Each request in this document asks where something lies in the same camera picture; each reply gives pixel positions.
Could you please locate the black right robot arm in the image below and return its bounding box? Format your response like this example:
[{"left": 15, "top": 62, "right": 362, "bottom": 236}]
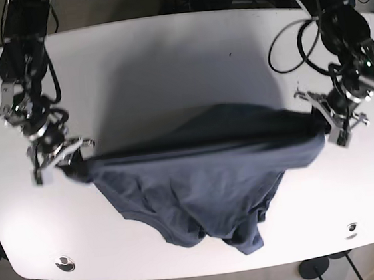
[{"left": 0, "top": 0, "right": 95, "bottom": 186}]

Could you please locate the silver table grommet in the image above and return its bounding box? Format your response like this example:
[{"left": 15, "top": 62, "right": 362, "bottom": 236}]
[
  {"left": 55, "top": 255, "right": 75, "bottom": 272},
  {"left": 342, "top": 223, "right": 359, "bottom": 240}
]

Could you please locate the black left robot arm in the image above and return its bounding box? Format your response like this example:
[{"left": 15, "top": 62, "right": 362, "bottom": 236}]
[{"left": 295, "top": 0, "right": 374, "bottom": 148}]

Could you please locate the dark blue T-shirt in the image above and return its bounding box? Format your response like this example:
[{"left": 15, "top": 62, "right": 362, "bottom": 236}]
[{"left": 76, "top": 104, "right": 325, "bottom": 255}]

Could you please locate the left silver table grommet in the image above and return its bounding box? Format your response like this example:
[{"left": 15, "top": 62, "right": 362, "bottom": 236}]
[{"left": 55, "top": 255, "right": 75, "bottom": 272}]

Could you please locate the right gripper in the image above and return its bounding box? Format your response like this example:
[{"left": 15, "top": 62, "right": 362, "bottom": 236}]
[{"left": 0, "top": 82, "right": 96, "bottom": 186}]

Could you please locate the right silver table grommet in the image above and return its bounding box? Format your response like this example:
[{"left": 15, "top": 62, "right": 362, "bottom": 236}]
[{"left": 342, "top": 223, "right": 359, "bottom": 240}]

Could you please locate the black round stand base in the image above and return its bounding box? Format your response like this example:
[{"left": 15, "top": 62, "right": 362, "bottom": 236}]
[{"left": 298, "top": 257, "right": 330, "bottom": 280}]

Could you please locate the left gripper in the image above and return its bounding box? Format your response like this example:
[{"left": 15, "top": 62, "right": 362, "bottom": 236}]
[{"left": 295, "top": 39, "right": 374, "bottom": 146}]

